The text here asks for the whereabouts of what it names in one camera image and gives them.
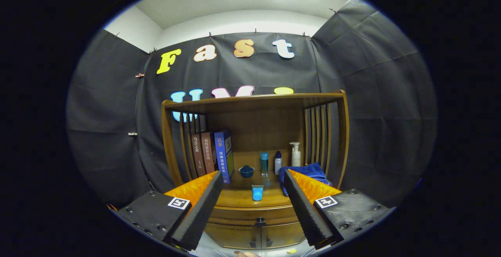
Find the clear bottle with teal cap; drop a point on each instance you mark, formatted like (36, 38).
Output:
(264, 165)

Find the wooden countertop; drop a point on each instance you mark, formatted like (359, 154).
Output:
(238, 198)

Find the blue lidded teacup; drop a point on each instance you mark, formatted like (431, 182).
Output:
(246, 171)

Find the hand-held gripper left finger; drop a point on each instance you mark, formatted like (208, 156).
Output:
(201, 210)

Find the folded blue towel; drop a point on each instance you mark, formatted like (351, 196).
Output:
(309, 169)

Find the thick blue book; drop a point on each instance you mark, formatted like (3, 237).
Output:
(221, 155)

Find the wooden drawer with black knob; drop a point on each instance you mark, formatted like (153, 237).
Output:
(238, 213)

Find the wooden cabinet with shelf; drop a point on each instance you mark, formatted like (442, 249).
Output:
(258, 128)

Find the blue cosmetic tube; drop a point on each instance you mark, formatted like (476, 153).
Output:
(257, 193)

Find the white pump bottle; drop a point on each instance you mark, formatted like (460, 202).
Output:
(296, 157)

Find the dark brown book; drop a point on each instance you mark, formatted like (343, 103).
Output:
(197, 155)

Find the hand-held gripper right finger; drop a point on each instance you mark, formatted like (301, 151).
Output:
(303, 210)

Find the wooden cabinet door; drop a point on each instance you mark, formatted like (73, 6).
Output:
(231, 236)
(282, 235)

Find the white bottle with blue cap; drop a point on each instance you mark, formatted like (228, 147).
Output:
(278, 165)

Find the yellow floor scrap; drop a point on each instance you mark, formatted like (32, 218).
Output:
(291, 251)

